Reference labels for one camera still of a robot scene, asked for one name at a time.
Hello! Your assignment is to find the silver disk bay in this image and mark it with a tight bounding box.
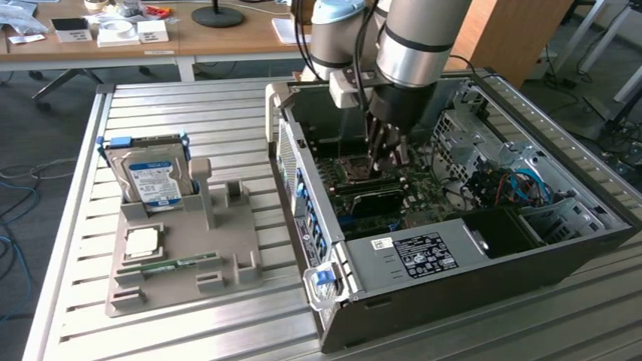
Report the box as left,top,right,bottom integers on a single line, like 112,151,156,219
518,197,609,245

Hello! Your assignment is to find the silver chipset heatsink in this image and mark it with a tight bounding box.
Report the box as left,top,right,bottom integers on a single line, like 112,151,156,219
403,212,435,229

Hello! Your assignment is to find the grey power supply unit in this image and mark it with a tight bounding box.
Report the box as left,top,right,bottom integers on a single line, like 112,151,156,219
345,220,491,295

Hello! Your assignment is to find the green motherboard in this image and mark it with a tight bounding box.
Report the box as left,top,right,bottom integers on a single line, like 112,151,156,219
313,135,478,241

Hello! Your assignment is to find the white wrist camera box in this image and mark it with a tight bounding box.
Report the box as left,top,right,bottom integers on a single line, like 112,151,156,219
329,69,375,110

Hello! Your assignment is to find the clear plastic bag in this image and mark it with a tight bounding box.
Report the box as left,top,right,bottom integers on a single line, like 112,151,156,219
0,0,50,37

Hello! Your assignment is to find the small white printed box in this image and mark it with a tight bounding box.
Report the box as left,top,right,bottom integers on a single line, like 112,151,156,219
136,19,170,44

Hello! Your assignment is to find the black power cable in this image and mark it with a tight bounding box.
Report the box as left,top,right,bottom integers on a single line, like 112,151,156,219
447,54,486,78

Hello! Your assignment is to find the white paper stack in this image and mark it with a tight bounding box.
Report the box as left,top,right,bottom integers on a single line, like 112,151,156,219
273,17,313,45

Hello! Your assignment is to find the blue wire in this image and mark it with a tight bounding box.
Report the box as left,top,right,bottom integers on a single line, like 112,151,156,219
501,168,555,207

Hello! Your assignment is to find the white tape roll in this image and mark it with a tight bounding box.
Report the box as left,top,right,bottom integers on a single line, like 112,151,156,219
99,20,136,38

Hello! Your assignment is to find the grey printed parts rack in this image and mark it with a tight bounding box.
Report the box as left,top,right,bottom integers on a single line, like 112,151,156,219
103,157,267,320

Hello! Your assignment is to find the brown cardboard box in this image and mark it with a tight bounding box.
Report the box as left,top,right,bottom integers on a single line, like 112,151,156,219
289,0,315,35

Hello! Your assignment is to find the white table frame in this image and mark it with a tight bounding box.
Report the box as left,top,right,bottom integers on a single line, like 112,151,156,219
551,0,642,105

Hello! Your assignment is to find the CPU socket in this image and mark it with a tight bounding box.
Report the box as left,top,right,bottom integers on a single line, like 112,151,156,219
334,153,378,185

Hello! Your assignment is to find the green RAM stick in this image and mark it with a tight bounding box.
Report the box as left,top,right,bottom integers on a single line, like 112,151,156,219
118,253,223,276

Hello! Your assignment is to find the hard disk blue caddy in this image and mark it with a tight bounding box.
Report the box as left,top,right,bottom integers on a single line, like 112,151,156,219
95,131,202,214

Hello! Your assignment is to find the silver perforated drive cage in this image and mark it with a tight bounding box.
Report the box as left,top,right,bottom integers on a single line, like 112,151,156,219
430,108,553,210

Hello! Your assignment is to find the white label card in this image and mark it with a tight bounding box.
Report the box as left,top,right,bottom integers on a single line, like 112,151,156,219
7,33,47,45

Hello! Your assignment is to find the white flat box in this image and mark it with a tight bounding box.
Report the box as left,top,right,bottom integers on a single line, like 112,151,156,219
96,32,142,49

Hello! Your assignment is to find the wooden desk white frame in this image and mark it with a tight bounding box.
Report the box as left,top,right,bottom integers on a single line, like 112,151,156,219
178,0,455,82
0,0,196,112

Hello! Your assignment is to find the black open PC case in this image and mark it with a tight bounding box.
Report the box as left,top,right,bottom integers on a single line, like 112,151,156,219
265,67,642,354

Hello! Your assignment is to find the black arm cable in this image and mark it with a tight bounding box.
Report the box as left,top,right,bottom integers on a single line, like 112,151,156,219
290,0,381,111

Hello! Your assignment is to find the red wire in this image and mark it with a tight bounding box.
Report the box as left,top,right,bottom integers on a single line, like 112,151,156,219
494,174,521,207

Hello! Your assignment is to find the green graphics card black cooler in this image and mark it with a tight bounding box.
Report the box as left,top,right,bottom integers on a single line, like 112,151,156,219
347,189,406,220

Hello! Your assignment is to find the silver CPU chip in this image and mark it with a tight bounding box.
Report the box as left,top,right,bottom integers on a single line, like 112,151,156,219
123,228,164,261

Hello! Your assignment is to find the blue floor cable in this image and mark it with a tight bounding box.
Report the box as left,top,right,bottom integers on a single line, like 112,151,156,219
0,180,39,324

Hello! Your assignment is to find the black round lamp base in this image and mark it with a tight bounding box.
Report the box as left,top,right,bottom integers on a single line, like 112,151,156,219
190,0,247,29

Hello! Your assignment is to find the white box black lid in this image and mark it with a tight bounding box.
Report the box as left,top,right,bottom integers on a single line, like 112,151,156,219
50,17,95,44

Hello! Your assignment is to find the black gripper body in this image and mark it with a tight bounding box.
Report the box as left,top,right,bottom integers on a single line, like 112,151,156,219
369,80,438,132

